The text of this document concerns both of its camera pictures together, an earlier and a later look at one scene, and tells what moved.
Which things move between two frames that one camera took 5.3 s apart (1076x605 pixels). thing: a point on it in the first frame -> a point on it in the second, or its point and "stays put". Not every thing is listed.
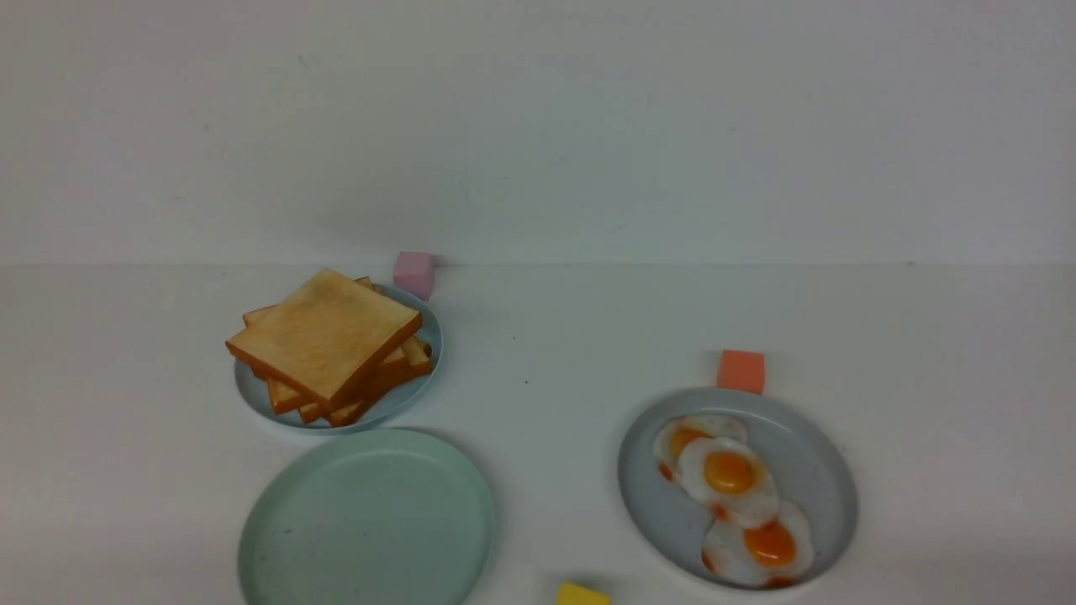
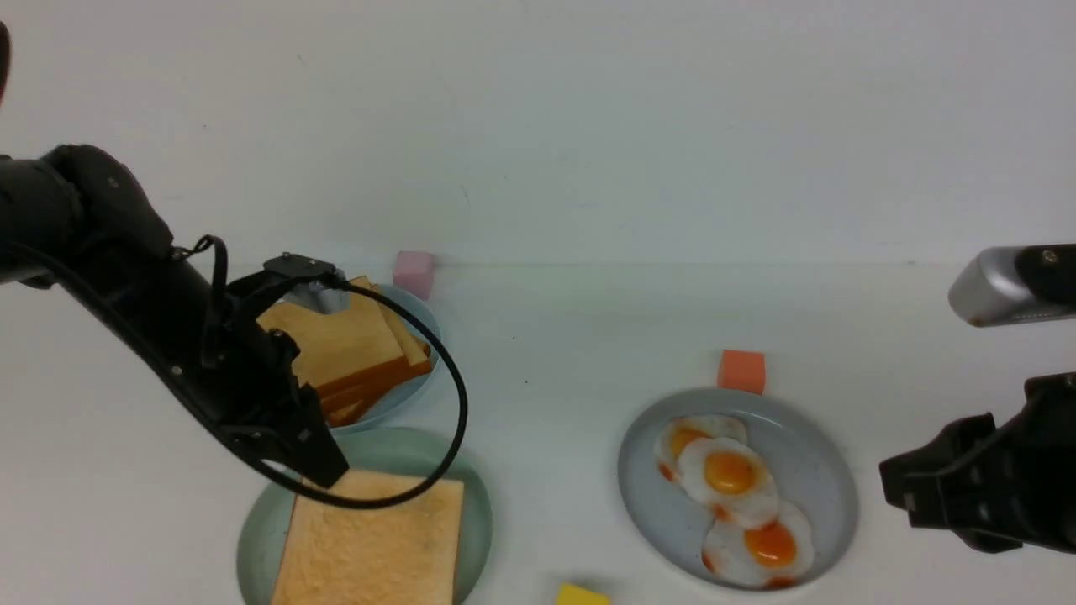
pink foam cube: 414,271 stays put
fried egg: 730,478 stays put
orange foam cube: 741,370 stays put
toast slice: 328,337 -> 406,553
